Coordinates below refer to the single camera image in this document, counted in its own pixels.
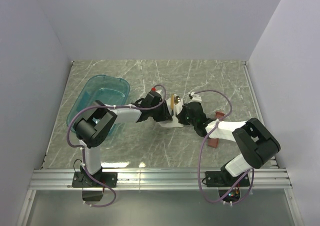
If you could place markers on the white paper napkin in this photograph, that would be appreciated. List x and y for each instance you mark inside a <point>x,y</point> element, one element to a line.
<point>174,122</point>

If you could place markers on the silver spoon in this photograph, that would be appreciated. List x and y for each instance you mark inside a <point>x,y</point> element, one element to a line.
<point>177,99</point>

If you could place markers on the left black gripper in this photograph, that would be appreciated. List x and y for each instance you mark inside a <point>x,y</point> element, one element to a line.
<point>167,112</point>

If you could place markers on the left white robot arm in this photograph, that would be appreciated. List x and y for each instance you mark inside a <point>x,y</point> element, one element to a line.
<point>93,126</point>

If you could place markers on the gold knife green handle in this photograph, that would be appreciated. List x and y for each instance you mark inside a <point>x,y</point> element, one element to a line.
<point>172,104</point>

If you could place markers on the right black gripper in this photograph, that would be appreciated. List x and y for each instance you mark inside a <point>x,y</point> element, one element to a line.
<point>183,113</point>

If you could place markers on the aluminium front rail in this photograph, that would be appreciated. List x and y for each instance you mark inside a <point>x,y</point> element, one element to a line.
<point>153,179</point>

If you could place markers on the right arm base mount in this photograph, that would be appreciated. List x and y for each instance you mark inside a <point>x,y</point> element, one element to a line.
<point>219,179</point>

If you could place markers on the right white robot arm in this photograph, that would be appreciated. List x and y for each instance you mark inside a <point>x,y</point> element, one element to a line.
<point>255,142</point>

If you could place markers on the brown utensil tray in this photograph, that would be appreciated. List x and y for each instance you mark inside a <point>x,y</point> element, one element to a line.
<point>214,142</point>

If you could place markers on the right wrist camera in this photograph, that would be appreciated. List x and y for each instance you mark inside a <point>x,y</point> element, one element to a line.
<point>195,97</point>

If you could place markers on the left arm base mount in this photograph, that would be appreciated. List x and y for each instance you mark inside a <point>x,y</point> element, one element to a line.
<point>82,180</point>

